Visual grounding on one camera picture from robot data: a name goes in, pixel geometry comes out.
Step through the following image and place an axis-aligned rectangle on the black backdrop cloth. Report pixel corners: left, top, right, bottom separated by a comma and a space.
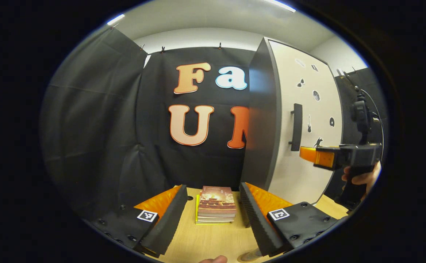
39, 27, 388, 220

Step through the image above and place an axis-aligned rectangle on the white book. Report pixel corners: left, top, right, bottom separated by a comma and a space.
197, 216, 236, 222

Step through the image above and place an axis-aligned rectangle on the red-brown cover book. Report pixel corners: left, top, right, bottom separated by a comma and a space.
197, 186, 237, 218

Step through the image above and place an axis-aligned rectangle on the black cabinet door handle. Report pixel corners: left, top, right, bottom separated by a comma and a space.
289, 103, 303, 152

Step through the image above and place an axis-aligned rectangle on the ceiling light strip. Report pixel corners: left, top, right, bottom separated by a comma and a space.
107, 14, 126, 26
263, 0, 296, 13

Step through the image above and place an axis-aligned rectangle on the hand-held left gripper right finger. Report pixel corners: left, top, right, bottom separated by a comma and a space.
239, 182, 341, 257

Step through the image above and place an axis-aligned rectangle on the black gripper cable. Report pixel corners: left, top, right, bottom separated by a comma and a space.
338, 69, 385, 159

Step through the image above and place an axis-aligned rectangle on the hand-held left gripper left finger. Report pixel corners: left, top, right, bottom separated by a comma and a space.
89, 184, 188, 256

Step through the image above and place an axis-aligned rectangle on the grey cabinet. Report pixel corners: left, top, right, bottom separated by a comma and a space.
240, 37, 284, 192

